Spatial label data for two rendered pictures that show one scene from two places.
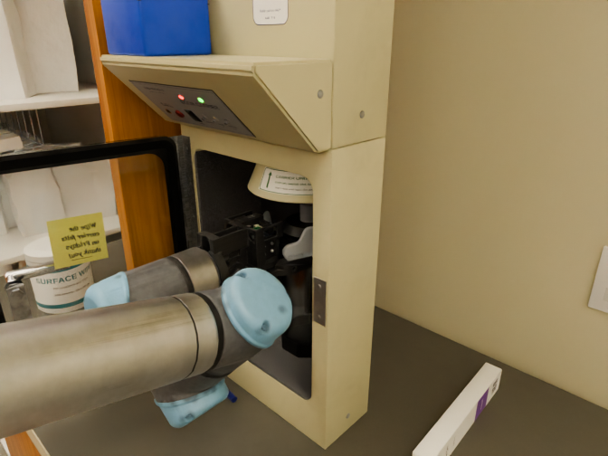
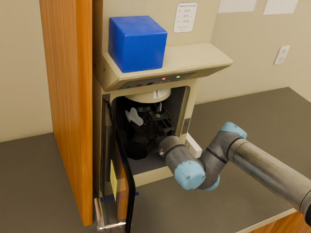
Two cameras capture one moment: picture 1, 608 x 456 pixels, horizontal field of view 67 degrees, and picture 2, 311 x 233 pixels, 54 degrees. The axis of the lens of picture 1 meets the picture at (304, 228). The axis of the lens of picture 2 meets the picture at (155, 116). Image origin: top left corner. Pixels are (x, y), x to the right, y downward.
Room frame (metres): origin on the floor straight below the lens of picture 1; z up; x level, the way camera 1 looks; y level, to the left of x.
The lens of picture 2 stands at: (0.43, 0.80, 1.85)
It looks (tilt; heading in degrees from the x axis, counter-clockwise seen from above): 38 degrees down; 285
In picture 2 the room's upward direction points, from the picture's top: 9 degrees clockwise
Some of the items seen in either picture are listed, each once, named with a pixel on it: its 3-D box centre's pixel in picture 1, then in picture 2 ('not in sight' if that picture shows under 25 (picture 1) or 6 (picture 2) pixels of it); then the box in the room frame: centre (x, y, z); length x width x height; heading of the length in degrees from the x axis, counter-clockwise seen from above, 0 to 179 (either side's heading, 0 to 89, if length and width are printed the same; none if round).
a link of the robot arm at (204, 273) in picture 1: (192, 276); (170, 148); (0.55, 0.15, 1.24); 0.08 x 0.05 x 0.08; 47
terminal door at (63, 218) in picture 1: (95, 273); (113, 190); (0.64, 0.33, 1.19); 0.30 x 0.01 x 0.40; 127
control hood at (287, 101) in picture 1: (206, 99); (167, 74); (0.60, 0.12, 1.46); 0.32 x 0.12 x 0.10; 47
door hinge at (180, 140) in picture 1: (192, 248); (104, 148); (0.74, 0.20, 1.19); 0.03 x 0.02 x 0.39; 47
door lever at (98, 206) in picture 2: not in sight; (106, 213); (0.62, 0.40, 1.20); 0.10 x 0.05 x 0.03; 127
